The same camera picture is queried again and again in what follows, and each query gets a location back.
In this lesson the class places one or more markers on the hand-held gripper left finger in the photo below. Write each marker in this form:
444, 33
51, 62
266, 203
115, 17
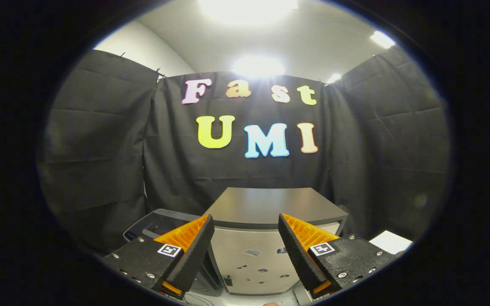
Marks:
194, 255

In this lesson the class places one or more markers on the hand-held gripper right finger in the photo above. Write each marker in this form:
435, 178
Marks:
298, 255

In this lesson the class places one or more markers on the dark washing machine lid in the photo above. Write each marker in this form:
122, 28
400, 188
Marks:
164, 221

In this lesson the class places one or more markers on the grey washing machine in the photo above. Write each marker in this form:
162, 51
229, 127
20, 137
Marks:
138, 229

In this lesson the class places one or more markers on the beige cabinet with dark top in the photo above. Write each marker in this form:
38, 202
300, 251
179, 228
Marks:
270, 204

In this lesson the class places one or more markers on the white board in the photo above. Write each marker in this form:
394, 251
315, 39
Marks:
391, 242

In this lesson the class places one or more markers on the black backdrop cloth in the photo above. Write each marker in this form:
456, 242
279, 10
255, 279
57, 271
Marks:
100, 148

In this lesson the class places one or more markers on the large ceiling light panel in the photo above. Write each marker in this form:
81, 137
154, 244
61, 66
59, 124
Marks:
247, 8

